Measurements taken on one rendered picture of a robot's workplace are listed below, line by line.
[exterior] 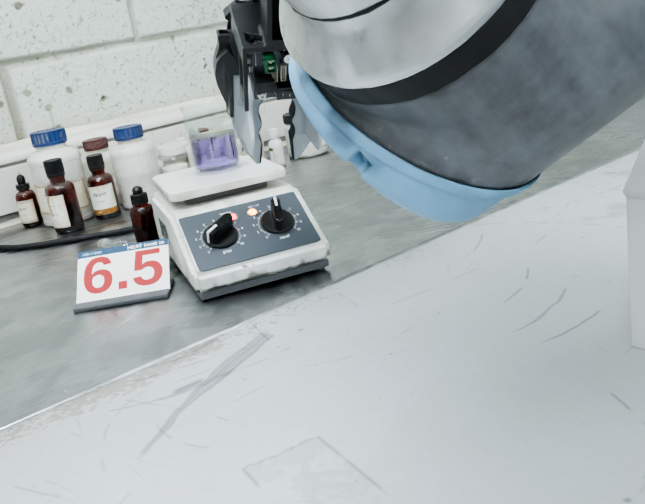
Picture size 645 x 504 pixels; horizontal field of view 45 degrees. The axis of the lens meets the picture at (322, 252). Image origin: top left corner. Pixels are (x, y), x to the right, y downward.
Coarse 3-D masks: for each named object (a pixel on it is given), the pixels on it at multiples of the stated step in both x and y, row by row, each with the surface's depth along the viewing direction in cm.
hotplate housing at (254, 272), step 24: (240, 192) 78; (264, 192) 77; (168, 216) 75; (312, 216) 75; (192, 264) 70; (240, 264) 70; (264, 264) 70; (288, 264) 71; (312, 264) 72; (216, 288) 70; (240, 288) 70
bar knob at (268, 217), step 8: (272, 200) 73; (272, 208) 72; (280, 208) 72; (264, 216) 73; (272, 216) 73; (280, 216) 71; (288, 216) 73; (264, 224) 72; (272, 224) 73; (280, 224) 71; (288, 224) 73; (272, 232) 72; (280, 232) 72
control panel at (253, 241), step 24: (288, 192) 76; (192, 216) 73; (216, 216) 74; (240, 216) 74; (192, 240) 71; (240, 240) 71; (264, 240) 72; (288, 240) 72; (312, 240) 72; (216, 264) 69
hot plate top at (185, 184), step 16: (160, 176) 83; (176, 176) 82; (192, 176) 80; (208, 176) 79; (224, 176) 78; (240, 176) 76; (256, 176) 76; (272, 176) 77; (176, 192) 74; (192, 192) 74; (208, 192) 75
